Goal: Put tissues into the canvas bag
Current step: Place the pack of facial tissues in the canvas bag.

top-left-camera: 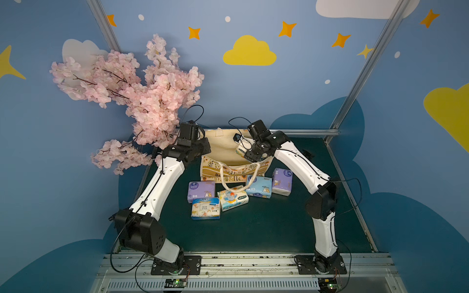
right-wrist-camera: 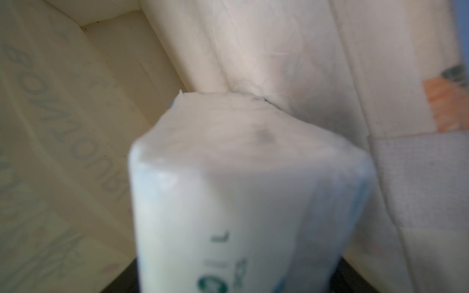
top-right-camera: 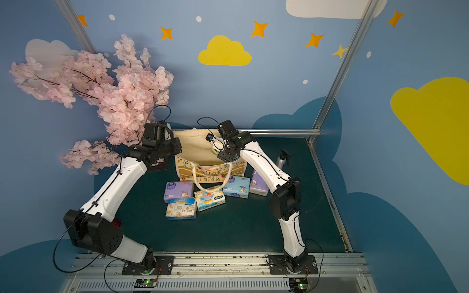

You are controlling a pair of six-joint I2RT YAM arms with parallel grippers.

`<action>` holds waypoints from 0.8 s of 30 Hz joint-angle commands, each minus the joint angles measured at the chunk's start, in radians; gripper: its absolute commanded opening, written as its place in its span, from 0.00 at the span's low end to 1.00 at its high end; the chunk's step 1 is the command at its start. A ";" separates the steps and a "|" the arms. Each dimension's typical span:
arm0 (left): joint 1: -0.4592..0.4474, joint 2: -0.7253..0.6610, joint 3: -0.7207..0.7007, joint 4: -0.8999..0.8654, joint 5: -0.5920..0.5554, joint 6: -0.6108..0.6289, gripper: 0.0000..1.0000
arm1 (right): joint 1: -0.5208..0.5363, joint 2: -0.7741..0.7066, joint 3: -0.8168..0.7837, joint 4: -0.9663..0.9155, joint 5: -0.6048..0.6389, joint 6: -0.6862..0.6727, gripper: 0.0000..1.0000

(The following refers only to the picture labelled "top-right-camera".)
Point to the blue orange tissue pack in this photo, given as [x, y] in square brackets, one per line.
[181, 209]

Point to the pink cherry blossom tree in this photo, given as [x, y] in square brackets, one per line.
[125, 101]

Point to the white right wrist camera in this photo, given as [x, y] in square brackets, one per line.
[217, 144]

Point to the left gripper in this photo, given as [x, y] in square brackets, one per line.
[159, 161]

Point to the green circuit board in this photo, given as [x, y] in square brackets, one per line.
[298, 285]
[146, 284]

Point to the light blue tissue pack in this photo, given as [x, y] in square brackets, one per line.
[237, 187]

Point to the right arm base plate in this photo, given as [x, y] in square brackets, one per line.
[280, 265]

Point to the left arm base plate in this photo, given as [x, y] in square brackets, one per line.
[151, 266]

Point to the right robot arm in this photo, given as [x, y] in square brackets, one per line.
[284, 203]

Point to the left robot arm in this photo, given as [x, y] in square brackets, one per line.
[92, 228]

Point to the cream canvas tote bag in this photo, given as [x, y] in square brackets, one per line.
[198, 164]

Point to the right green circuit board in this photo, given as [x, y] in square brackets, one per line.
[298, 285]

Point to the purple tissue pack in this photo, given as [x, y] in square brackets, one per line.
[178, 190]
[257, 185]

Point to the silver spray bottle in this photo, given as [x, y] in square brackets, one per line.
[283, 159]

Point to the left green circuit board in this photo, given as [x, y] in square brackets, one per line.
[146, 284]

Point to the white green elephant tissue pack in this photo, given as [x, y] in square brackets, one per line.
[210, 199]

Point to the aluminium mounting rail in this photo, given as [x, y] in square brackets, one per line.
[201, 272]

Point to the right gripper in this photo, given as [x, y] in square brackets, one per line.
[225, 155]

